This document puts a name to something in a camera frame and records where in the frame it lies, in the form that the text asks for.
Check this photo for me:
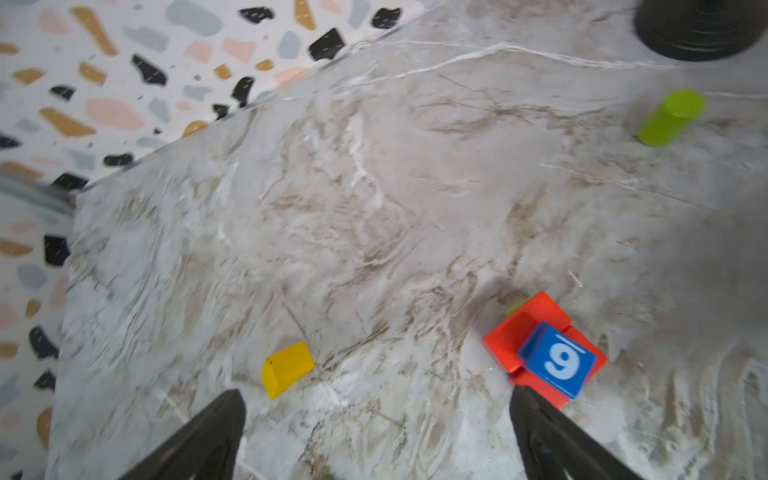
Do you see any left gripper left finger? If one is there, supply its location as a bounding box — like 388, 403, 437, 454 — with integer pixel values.
121, 389, 246, 480

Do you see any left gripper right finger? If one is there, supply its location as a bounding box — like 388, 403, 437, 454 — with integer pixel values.
509, 386, 640, 480

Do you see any red block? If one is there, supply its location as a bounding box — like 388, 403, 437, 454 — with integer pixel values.
482, 292, 571, 374
509, 325, 609, 411

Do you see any blue number nine cube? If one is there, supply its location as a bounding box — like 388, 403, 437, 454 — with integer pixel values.
517, 321, 598, 401

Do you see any lime green long block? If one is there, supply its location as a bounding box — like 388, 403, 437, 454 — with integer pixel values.
504, 298, 529, 317

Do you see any yellow half-round block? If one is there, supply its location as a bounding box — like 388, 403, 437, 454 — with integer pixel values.
261, 341, 315, 400

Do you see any lime green cylinder block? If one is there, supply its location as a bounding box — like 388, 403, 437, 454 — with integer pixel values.
637, 89, 707, 147

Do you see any glitter microphone on stand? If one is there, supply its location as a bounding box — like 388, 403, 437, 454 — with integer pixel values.
634, 0, 767, 62

